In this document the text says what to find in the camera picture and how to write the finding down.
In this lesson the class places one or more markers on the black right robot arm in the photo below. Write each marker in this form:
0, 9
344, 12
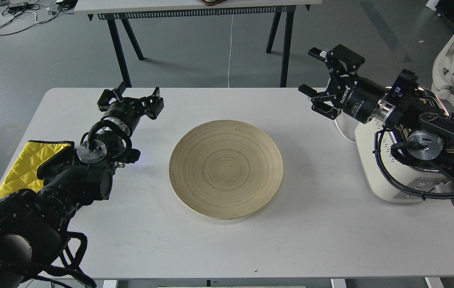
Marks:
431, 141

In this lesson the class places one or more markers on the yellow quilted cloth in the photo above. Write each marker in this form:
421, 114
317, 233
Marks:
23, 173

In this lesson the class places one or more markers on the white table with black legs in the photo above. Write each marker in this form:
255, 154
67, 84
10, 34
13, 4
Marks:
112, 11

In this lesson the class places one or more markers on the brown object on back table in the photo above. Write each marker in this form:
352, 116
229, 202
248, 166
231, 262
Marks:
211, 2

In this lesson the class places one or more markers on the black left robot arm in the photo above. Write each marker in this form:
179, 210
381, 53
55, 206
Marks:
34, 236

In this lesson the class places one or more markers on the round bamboo plate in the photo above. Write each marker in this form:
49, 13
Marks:
226, 169

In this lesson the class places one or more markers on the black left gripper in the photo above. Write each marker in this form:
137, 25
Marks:
126, 115

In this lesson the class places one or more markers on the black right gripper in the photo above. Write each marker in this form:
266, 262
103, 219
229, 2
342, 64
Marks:
358, 97

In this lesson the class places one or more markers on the cream chrome two-slot toaster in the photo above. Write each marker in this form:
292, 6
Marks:
410, 157

